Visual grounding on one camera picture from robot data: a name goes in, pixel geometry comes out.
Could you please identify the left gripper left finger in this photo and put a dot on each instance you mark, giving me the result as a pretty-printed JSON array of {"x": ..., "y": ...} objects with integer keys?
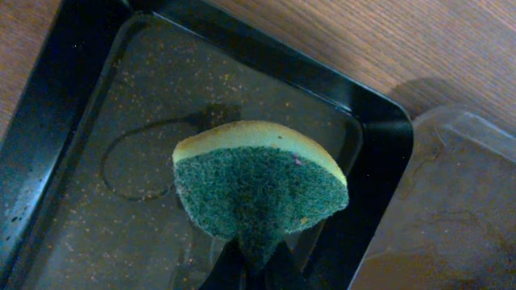
[{"x": 229, "y": 270}]

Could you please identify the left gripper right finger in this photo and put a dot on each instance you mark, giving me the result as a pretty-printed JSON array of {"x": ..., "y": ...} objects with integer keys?
[{"x": 281, "y": 272}]

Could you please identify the green yellow sponge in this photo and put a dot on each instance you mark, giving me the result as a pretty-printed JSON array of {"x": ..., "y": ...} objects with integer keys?
[{"x": 256, "y": 182}]

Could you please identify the black plastic tray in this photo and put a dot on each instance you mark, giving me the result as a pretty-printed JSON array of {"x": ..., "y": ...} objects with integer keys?
[{"x": 87, "y": 193}]

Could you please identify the brown translucent tray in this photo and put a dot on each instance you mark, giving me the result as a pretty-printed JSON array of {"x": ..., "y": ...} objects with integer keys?
[{"x": 451, "y": 221}]

